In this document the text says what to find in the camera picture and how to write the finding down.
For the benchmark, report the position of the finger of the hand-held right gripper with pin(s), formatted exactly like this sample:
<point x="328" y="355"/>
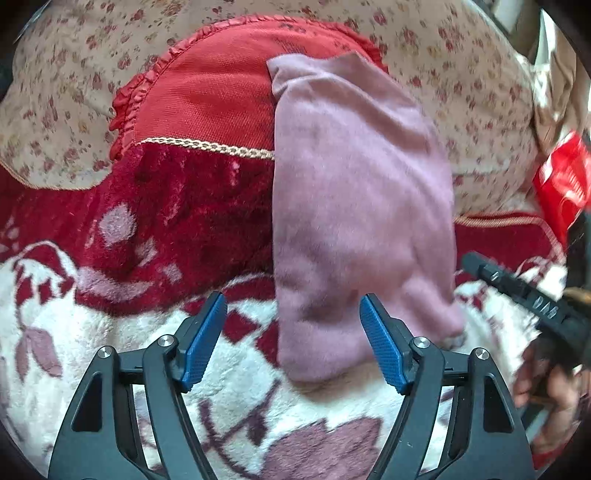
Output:
<point x="503" y="281"/>

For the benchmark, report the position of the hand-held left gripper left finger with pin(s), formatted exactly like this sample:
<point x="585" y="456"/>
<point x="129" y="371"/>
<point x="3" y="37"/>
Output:
<point x="203" y="341"/>

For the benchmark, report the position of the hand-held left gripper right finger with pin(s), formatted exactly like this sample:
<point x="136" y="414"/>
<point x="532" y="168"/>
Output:
<point x="383" y="346"/>

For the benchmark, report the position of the pink long-sleeved shirt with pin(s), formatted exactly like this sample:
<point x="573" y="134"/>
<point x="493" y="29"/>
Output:
<point x="360" y="207"/>

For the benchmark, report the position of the person's right hand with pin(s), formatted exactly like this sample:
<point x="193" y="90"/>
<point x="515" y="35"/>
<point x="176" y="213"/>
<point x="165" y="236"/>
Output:
<point x="549" y="397"/>

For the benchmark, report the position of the red and white printed blanket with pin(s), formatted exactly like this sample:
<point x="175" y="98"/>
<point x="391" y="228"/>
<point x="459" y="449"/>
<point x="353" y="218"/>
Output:
<point x="138" y="258"/>

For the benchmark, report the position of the red plastic bag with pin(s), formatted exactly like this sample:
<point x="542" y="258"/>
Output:
<point x="565" y="184"/>

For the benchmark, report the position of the beige cloth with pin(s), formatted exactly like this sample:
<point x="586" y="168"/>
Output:
<point x="556" y="92"/>

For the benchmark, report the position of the red ruffled pillow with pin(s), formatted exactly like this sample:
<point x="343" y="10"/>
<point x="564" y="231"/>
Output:
<point x="221" y="87"/>

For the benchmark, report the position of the floral beige pillow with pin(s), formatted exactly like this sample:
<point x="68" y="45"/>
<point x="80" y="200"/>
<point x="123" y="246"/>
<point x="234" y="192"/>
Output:
<point x="60" y="92"/>

